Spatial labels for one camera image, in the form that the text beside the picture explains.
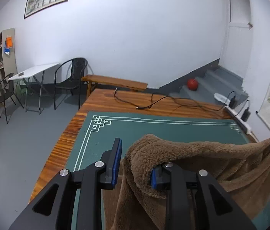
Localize black metal chair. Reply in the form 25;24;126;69
54;57;88;111
0;73;25;124

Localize green table mat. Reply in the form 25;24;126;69
70;111;270;230

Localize orange basketball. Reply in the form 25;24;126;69
187;78;199;91

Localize wooden bench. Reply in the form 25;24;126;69
81;75;148;99

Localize white folding table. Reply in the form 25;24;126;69
8;63;61;115

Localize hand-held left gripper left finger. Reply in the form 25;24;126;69
8;138;122;230

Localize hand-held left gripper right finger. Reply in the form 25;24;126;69
150;162;257;230

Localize green plastic chair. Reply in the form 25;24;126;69
16;80;36;96

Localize brown fleece blanket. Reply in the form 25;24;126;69
104;131;270;230

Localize white door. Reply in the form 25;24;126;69
221;0;254;76

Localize grey steps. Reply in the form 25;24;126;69
159;59;249;106

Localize white power strip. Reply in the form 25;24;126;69
224;105;254;136

